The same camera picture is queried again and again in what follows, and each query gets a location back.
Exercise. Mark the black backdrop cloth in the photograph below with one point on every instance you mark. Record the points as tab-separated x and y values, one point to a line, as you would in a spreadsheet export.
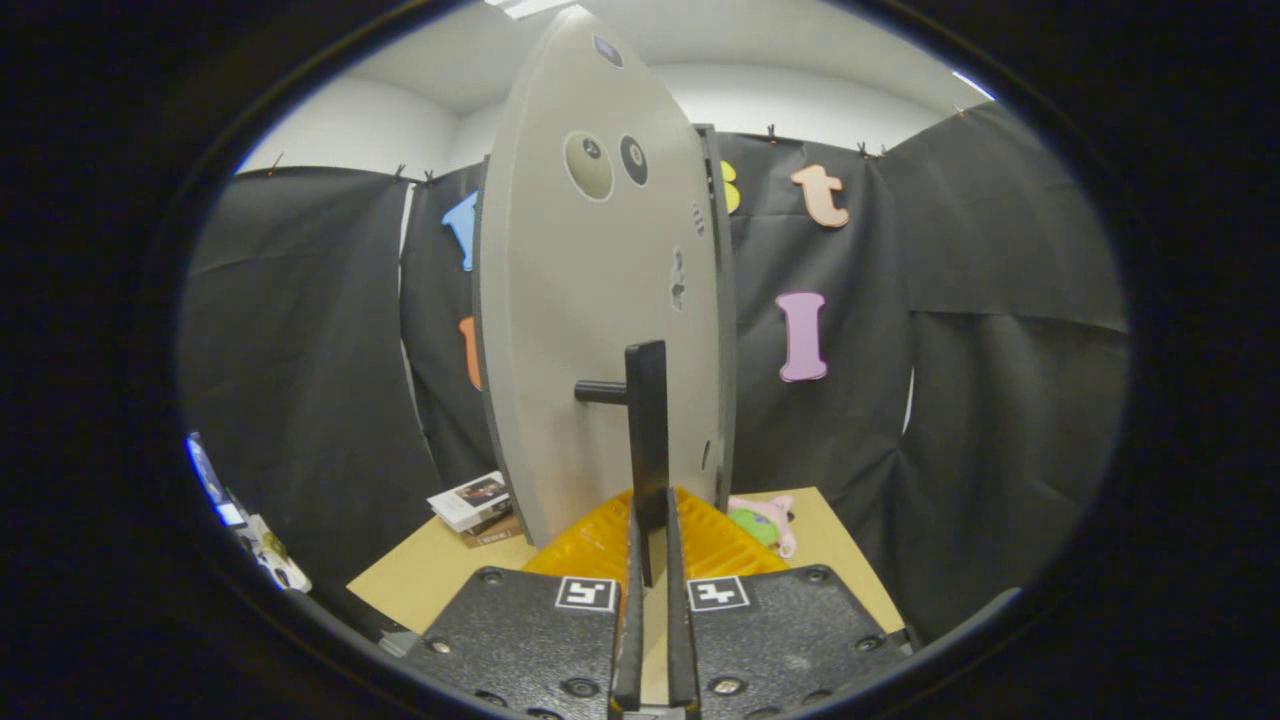
1000	400

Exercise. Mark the small ceiling light panel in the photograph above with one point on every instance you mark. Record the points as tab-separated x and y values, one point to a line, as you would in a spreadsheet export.
972	85

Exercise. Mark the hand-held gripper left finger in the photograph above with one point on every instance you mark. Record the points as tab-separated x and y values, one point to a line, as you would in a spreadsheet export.
530	640

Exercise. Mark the grey shoe cabinet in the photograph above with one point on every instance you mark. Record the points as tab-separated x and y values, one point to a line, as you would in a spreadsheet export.
729	300

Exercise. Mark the brown book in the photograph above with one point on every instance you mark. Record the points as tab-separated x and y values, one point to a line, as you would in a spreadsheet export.
500	533

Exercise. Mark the pink and green plush toy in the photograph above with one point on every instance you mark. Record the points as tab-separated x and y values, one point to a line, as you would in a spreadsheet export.
755	522

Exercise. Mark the long ceiling light panel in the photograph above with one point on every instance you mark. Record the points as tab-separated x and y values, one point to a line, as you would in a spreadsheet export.
525	7

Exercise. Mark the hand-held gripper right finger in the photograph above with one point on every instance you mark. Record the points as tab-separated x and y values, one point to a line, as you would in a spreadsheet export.
780	630

